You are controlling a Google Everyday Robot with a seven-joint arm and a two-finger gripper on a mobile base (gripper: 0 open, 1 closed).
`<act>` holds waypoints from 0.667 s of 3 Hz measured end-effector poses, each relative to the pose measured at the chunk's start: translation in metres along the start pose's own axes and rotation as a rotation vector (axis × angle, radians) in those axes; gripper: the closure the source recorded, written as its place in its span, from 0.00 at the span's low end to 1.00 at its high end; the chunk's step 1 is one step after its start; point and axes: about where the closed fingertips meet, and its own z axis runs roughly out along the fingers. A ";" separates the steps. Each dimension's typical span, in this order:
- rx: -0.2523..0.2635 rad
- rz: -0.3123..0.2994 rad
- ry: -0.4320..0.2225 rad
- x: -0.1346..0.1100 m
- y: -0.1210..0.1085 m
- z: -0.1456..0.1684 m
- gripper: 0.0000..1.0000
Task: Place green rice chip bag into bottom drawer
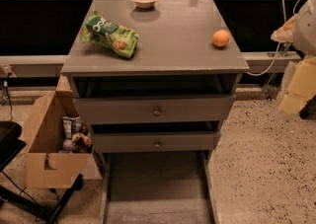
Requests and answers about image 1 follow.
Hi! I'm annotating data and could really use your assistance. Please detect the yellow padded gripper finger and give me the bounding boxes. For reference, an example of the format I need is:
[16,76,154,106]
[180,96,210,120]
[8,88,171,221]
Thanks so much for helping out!
[276,55,316,119]

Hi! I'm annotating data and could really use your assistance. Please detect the green rice chip bag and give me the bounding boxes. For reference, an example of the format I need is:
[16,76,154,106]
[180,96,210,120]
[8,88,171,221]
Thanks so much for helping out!
[80,11,139,58]

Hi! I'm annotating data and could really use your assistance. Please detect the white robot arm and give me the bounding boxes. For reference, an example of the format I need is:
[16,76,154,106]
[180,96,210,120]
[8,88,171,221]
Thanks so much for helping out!
[271,0,316,117]

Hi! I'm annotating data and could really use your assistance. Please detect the top grey drawer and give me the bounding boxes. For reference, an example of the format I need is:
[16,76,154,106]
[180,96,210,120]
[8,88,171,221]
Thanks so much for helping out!
[74,95,234,124]

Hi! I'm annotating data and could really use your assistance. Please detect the middle grey drawer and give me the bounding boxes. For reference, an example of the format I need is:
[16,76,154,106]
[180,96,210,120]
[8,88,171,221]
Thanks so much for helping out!
[92,131,220,153]

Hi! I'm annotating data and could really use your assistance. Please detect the grey drawer cabinet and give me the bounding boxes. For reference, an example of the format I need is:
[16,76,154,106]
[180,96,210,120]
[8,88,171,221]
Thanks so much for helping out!
[60,0,250,163]

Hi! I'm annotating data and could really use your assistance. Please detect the open bottom grey drawer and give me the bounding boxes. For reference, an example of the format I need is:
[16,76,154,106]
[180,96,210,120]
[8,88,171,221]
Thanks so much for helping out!
[101,151,219,224]

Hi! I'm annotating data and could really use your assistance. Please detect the orange fruit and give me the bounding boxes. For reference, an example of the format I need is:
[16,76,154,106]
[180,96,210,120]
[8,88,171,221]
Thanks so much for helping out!
[212,30,230,47]

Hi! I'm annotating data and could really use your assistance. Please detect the snack packets in box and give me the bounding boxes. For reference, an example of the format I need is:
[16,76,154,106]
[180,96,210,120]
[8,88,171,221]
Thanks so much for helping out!
[61,116,93,153]

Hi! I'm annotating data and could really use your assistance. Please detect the cardboard box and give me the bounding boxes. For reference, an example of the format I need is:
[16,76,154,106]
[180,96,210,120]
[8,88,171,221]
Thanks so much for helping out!
[23,76,100,188]

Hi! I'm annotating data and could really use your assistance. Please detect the black stand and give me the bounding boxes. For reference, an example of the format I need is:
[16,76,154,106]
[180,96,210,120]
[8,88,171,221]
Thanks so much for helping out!
[0,121,83,224]

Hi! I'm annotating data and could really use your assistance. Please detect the white cable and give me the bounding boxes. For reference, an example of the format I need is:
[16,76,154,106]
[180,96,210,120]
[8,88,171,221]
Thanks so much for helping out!
[246,0,312,78]

